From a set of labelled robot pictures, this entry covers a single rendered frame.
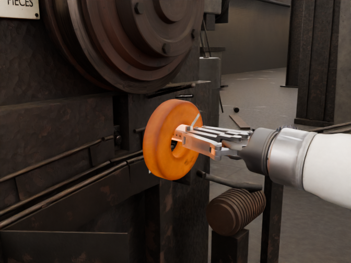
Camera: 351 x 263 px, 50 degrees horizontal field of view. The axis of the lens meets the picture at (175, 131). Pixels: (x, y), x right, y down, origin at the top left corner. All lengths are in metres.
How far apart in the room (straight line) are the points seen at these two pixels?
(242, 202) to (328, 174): 0.70
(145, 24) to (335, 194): 0.53
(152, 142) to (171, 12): 0.36
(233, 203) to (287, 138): 0.65
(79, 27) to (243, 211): 0.74
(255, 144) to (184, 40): 0.44
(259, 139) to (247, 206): 0.66
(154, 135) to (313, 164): 0.27
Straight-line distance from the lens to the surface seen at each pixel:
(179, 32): 0.97
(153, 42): 0.87
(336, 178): 0.55
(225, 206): 1.20
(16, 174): 0.88
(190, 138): 0.65
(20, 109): 0.87
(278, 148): 0.58
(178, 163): 0.72
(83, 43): 0.84
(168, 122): 0.67
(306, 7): 5.15
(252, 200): 1.28
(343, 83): 3.60
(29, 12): 0.93
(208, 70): 3.70
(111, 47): 0.87
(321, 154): 0.56
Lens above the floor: 1.00
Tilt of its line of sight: 13 degrees down
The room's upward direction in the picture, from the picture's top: straight up
